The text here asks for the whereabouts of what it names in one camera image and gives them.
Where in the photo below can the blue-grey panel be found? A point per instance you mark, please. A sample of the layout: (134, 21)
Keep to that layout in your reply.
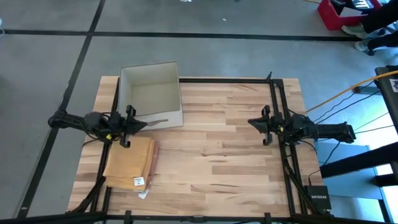
(351, 186)

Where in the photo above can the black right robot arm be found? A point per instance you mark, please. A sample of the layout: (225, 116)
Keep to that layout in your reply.
(323, 129)

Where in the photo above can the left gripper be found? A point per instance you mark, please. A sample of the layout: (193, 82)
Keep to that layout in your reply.
(124, 126)

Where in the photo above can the red plastic bin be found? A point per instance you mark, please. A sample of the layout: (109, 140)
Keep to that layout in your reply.
(332, 18)

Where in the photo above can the yellow towel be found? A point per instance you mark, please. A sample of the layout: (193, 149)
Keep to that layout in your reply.
(130, 161)

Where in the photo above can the black keyboard device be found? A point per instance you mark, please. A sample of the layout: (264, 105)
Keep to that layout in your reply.
(360, 3)

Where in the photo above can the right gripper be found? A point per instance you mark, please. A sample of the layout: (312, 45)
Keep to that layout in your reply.
(272, 126)

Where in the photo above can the grey power strip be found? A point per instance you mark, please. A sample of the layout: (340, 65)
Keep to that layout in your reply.
(367, 90)

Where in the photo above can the person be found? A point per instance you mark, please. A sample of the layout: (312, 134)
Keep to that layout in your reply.
(382, 18)

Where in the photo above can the black table frame rails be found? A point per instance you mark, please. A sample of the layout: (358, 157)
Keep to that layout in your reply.
(224, 80)

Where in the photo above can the black Netgear switch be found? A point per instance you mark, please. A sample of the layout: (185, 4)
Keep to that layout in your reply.
(320, 197)

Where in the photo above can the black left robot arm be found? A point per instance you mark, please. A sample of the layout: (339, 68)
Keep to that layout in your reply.
(81, 123)

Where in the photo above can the black rig crossbar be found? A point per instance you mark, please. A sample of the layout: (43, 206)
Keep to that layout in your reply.
(199, 219)

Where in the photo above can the beige fabric storage box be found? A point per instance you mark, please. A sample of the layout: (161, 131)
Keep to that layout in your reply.
(152, 93)

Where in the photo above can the black desk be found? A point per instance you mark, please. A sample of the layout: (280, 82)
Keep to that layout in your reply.
(385, 99)

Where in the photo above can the black metal beam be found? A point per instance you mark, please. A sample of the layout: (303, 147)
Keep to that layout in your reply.
(357, 160)

